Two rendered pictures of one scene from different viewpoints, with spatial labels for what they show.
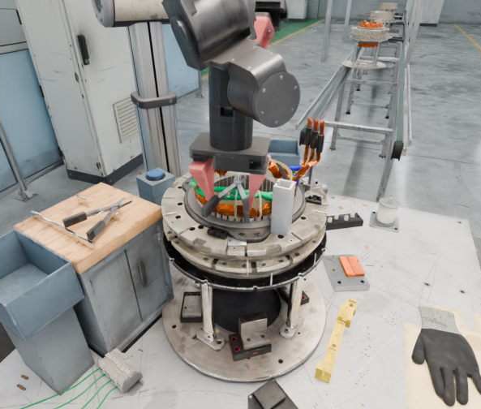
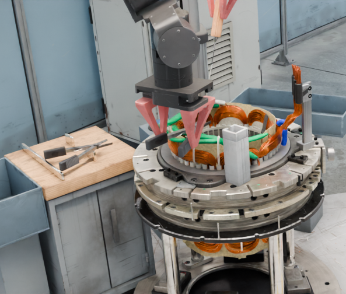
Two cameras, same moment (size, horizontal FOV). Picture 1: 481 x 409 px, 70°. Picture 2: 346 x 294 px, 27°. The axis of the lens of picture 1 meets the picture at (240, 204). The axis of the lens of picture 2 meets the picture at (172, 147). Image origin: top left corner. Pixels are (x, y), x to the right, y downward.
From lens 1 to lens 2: 68 cm
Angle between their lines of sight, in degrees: 25
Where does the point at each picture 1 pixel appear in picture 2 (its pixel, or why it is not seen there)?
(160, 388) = not seen: outside the picture
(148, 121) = not seen: hidden behind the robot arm
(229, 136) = (163, 76)
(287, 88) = (185, 39)
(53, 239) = (32, 169)
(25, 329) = not seen: outside the picture
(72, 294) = (38, 220)
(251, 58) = (161, 16)
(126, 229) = (98, 168)
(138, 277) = (109, 230)
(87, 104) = (147, 35)
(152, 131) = not seen: hidden behind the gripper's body
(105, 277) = (73, 214)
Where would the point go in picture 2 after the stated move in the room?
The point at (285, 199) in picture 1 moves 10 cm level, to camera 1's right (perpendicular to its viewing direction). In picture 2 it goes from (233, 143) to (298, 150)
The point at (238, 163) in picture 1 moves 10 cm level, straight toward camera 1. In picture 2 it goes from (170, 100) to (140, 126)
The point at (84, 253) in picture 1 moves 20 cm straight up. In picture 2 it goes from (54, 182) to (34, 73)
